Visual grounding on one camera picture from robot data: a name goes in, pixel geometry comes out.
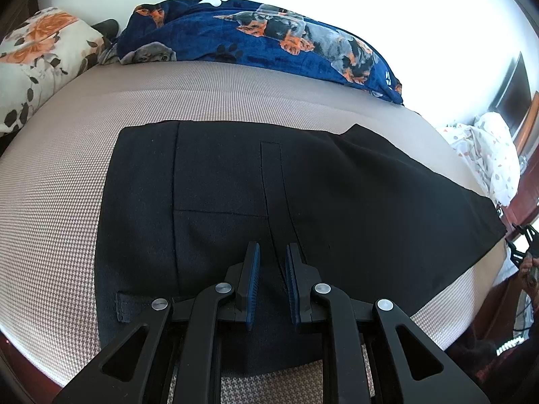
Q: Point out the white floral pillow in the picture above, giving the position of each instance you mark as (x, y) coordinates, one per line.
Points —
(38, 59)

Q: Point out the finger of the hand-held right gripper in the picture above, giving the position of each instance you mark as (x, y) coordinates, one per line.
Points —
(524, 233)

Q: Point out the person's dark clothing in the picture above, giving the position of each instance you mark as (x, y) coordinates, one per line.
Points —
(497, 366)

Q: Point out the blue dog print blanket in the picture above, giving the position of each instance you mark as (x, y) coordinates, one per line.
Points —
(210, 29)

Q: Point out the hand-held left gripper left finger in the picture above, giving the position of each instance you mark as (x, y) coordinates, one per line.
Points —
(252, 286)

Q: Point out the black pants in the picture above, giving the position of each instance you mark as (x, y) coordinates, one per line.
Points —
(210, 176)

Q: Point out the dark television screen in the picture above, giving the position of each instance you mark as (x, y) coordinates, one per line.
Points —
(516, 92)

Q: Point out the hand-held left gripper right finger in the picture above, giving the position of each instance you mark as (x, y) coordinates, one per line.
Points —
(291, 286)

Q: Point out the white spotted bed sheet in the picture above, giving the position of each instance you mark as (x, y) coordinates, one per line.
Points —
(492, 151)

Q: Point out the dark red bed frame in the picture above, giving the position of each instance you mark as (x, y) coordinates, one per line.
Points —
(21, 370)

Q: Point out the brown wooden cabinet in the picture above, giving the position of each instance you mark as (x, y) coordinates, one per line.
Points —
(532, 143)

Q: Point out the beige woven bed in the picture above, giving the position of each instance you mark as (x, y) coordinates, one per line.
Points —
(63, 197)

